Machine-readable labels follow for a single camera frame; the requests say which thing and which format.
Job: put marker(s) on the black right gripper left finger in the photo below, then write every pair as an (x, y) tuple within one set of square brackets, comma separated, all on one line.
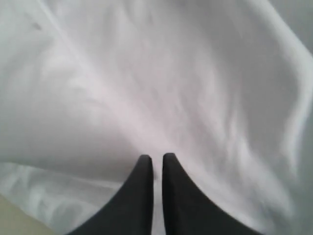
[(130, 211)]

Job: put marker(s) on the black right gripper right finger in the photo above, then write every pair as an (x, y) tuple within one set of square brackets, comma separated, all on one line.
[(187, 211)]

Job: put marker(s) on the white t-shirt red logo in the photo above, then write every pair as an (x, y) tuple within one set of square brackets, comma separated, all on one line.
[(86, 86)]

